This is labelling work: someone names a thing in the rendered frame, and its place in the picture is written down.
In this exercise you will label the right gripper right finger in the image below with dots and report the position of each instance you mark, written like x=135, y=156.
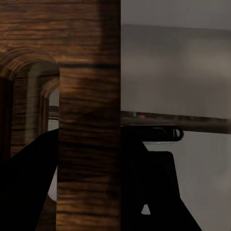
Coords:
x=167, y=210

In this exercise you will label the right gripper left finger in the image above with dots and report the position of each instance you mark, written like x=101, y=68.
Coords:
x=24, y=183

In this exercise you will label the cutting board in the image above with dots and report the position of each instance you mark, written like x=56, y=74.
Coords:
x=82, y=37

